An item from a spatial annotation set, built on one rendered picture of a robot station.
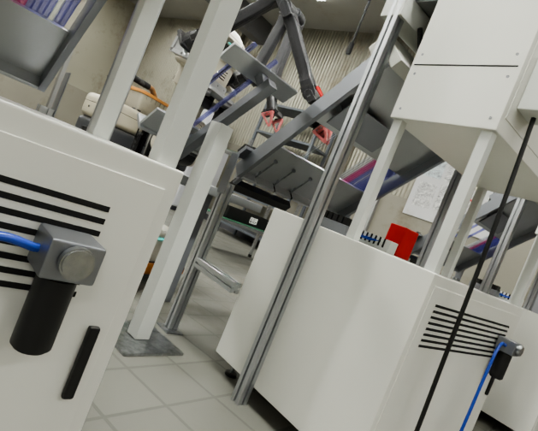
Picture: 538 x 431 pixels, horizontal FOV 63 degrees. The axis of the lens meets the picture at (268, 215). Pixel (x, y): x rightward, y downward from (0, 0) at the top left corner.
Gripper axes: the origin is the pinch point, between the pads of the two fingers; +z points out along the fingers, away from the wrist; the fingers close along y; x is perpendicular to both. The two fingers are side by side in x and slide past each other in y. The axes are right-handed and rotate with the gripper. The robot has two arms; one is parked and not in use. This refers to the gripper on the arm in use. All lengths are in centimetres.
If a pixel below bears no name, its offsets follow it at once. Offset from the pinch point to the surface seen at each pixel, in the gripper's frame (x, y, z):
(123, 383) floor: 51, -58, 82
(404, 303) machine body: -20, -20, 79
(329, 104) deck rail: -16.4, -20.8, 5.6
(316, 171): 13.8, 10.3, 1.7
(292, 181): 25.1, 6.6, 1.7
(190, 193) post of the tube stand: 32, -45, 23
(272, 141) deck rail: 10.9, -20.7, 2.5
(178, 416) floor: 40, -48, 93
